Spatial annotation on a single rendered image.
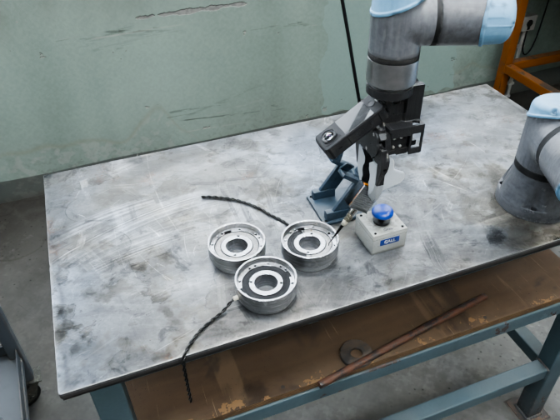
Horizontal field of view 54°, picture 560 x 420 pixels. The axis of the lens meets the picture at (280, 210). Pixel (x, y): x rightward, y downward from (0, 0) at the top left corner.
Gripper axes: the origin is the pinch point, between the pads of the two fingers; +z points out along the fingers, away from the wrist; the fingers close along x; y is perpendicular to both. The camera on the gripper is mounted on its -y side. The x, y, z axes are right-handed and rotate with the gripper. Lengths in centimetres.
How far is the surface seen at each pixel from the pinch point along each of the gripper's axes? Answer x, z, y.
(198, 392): -4, 38, -35
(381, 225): -0.4, 8.3, 3.4
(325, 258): -3.8, 9.8, -8.9
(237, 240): 7.0, 10.7, -22.0
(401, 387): 15, 93, 27
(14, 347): 47, 67, -80
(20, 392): 32, 68, -78
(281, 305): -10.6, 10.8, -19.4
